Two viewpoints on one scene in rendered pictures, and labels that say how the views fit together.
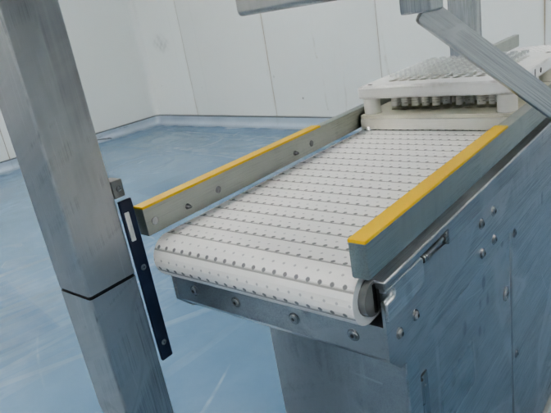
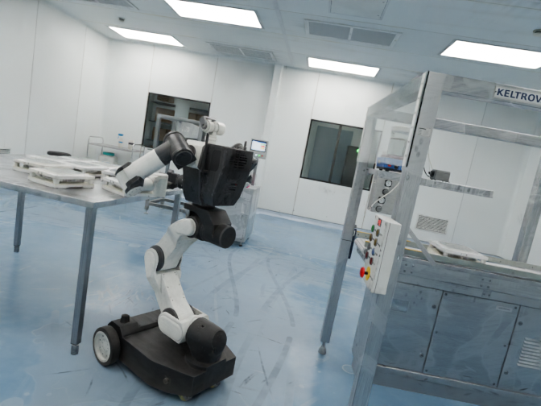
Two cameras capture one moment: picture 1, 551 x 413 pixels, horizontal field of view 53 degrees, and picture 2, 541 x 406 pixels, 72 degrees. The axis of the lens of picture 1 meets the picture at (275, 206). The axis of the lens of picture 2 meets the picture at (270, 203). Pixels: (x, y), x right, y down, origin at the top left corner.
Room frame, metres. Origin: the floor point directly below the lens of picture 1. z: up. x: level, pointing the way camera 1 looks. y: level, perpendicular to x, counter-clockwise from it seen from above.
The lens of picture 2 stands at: (-1.38, -1.27, 1.27)
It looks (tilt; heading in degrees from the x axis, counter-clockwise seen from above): 8 degrees down; 50
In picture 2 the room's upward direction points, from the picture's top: 10 degrees clockwise
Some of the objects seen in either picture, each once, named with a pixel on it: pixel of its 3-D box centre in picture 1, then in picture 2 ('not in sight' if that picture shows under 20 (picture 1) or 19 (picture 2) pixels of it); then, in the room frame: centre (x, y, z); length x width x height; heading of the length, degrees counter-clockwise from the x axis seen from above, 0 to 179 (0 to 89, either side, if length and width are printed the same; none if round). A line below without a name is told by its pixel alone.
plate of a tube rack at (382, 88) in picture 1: (460, 74); (456, 249); (0.90, -0.34, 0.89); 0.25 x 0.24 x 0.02; 48
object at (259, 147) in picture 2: not in sight; (256, 163); (1.66, 2.77, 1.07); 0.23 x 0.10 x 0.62; 134
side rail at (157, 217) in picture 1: (411, 91); (460, 253); (1.05, -0.30, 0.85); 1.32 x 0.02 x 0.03; 138
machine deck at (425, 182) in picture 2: not in sight; (423, 181); (0.70, -0.14, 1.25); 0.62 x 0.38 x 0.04; 138
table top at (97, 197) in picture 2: not in sight; (50, 174); (-0.92, 1.62, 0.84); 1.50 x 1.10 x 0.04; 129
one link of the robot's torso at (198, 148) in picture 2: not in sight; (214, 171); (-0.41, 0.36, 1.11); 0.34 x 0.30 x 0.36; 13
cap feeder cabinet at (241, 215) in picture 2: not in sight; (229, 211); (1.41, 2.83, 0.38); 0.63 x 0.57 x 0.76; 134
